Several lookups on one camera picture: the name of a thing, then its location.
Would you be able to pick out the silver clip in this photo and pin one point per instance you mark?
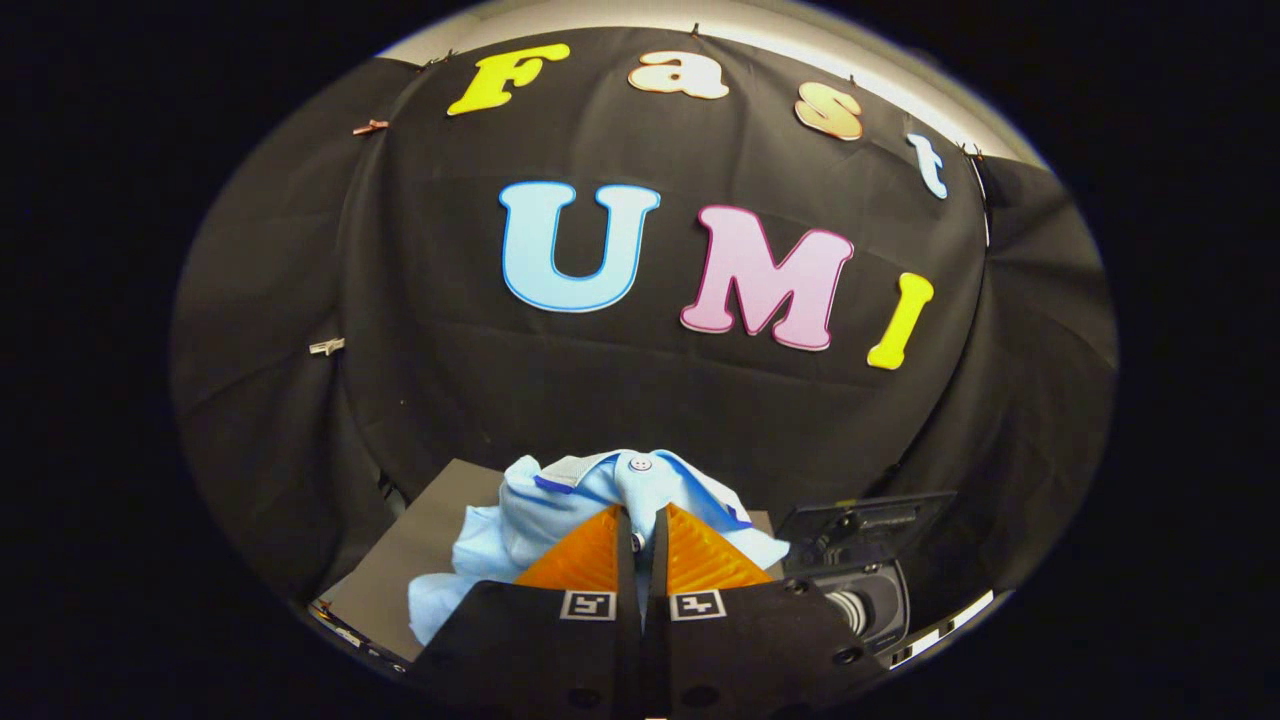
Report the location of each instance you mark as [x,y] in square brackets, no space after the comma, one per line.
[327,346]

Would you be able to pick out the light blue polo shirt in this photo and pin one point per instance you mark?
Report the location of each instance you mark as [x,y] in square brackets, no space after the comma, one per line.
[520,525]

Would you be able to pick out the dark glass washing machine lid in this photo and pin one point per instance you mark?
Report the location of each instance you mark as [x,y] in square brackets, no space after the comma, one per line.
[870,520]

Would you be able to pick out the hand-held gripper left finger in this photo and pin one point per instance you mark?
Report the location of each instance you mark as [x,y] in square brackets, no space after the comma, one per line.
[627,570]

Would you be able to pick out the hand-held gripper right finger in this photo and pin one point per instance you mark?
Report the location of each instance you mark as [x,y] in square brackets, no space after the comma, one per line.
[657,570]

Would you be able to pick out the copper clip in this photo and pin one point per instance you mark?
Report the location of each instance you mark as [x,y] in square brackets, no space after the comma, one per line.
[370,127]

